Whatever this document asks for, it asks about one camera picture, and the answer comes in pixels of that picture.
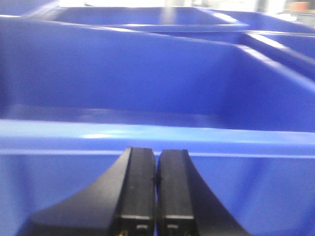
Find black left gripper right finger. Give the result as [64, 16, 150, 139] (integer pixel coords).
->
[157, 149, 249, 236]

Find right blue plastic bin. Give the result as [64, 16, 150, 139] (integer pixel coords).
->
[220, 10, 315, 80]

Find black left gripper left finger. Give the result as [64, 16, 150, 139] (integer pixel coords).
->
[23, 147, 156, 236]

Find large blue plastic bin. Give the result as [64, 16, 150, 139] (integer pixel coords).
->
[0, 15, 315, 236]

